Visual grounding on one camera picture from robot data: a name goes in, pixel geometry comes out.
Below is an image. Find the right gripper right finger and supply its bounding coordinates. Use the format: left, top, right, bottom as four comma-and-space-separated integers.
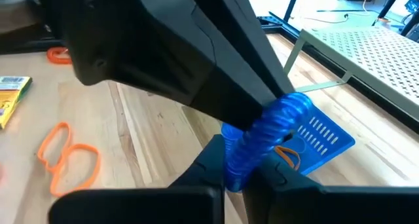
244, 151, 323, 187

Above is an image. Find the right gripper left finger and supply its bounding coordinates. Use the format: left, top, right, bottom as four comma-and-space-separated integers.
170, 134, 227, 189

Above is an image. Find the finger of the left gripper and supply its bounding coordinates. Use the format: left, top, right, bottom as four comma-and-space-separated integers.
62, 0, 279, 132
189, 0, 295, 97

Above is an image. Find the orange rubber band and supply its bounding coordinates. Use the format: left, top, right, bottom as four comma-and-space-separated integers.
274, 145, 301, 172
37, 121, 72, 172
49, 143, 101, 198

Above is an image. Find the blue coil band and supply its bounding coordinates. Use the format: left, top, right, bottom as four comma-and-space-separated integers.
221, 92, 314, 193

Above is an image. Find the red coil band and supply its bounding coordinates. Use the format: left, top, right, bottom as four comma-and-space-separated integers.
46, 47, 73, 65

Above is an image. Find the yellow crayon box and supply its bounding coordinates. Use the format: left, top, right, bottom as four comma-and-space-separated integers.
0, 75, 33, 130

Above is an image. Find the blue plastic basket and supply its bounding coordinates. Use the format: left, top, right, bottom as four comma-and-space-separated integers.
273, 104, 356, 176

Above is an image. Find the pale green perforated metal shelf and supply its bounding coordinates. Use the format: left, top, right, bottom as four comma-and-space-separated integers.
283, 26, 419, 123

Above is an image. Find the black frame post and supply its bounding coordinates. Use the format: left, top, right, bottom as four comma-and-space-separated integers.
282, 0, 302, 22

